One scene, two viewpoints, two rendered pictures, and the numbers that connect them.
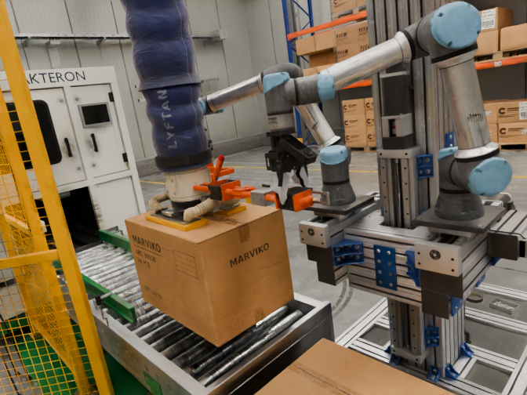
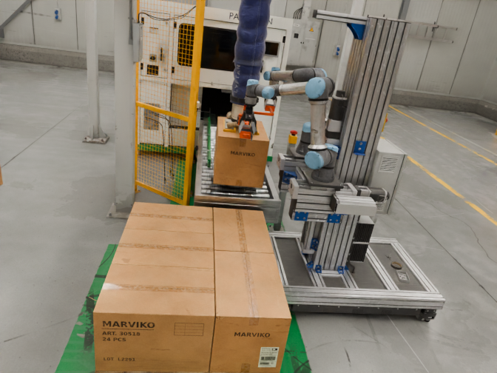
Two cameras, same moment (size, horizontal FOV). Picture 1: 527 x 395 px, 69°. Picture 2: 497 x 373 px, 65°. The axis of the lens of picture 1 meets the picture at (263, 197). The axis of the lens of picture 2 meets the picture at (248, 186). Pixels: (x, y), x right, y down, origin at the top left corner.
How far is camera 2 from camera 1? 1.94 m
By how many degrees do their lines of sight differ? 33
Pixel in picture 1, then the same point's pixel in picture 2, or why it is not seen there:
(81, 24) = not seen: outside the picture
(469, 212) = (317, 177)
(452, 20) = (310, 85)
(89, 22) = not seen: outside the picture
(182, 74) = (249, 60)
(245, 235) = (242, 143)
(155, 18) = (244, 32)
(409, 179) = not seen: hidden behind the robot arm
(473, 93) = (315, 120)
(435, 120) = (346, 129)
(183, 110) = (245, 77)
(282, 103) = (249, 92)
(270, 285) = (249, 173)
